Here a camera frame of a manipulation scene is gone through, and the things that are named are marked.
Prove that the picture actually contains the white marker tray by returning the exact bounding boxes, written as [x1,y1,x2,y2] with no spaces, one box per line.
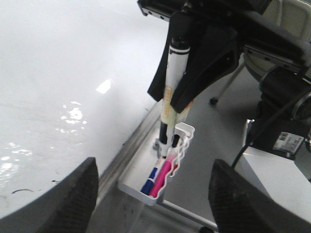
[117,123,195,206]

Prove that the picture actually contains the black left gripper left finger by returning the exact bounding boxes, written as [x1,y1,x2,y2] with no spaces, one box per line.
[36,157,100,233]

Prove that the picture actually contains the grey aluminium whiteboard ledge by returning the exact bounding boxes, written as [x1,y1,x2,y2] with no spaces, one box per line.
[96,102,162,206]

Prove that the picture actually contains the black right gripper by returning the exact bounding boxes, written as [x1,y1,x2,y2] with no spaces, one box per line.
[138,0,311,113]

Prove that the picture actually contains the blue marker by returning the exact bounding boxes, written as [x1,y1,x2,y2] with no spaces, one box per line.
[140,157,165,195]

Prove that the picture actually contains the large white whiteboard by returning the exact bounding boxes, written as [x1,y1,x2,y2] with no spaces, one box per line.
[0,0,168,217]

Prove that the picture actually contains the pink marker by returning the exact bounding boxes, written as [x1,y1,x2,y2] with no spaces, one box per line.
[149,148,178,198]

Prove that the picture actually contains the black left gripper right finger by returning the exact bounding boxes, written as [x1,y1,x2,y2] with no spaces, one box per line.
[208,159,311,233]

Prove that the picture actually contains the white whiteboard stand frame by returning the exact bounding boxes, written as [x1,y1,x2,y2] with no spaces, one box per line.
[209,52,245,106]

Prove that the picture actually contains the white whiteboard marker black tip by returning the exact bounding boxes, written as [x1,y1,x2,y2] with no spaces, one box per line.
[158,36,190,157]

